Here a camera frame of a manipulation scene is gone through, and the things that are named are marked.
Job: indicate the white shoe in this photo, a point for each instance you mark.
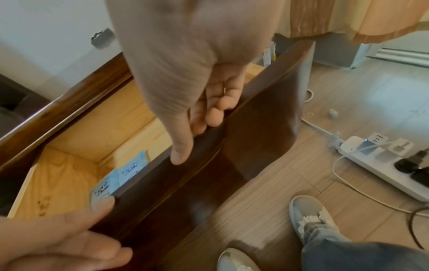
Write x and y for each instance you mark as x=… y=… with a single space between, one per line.
x=311 y=211
x=234 y=260

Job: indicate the blue jeans leg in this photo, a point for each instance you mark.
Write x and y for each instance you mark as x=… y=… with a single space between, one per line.
x=362 y=254

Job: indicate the dark wooden cabinet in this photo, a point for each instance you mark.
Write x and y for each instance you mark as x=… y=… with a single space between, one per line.
x=67 y=103

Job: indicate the person's right hand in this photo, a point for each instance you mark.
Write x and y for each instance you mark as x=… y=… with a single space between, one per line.
x=187 y=47

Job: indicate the person's left hand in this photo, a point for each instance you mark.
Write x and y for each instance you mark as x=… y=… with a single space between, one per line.
x=50 y=243

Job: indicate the white usb charger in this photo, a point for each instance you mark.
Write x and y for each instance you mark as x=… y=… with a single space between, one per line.
x=372 y=144

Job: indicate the white power strip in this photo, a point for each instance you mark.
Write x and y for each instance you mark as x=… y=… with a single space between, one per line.
x=378 y=169

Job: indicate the white window rail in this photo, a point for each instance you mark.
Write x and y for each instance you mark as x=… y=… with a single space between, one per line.
x=395 y=54

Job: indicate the black plug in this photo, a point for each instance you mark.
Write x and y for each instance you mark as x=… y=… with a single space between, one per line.
x=410 y=161
x=421 y=177

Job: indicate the dark wooden drawer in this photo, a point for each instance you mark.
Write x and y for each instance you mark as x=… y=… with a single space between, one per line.
x=214 y=169

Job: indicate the white flat adapter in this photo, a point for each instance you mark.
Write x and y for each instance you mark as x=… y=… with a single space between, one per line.
x=395 y=149

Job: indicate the orange curtain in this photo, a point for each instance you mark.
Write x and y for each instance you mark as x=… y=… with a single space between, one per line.
x=355 y=18

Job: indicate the blue printed packet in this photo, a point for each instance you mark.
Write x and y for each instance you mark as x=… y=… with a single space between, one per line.
x=104 y=189
x=132 y=169

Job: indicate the white box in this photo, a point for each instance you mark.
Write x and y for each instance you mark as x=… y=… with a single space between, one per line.
x=269 y=54

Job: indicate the small white scrap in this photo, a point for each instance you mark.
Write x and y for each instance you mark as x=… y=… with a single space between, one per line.
x=333 y=113

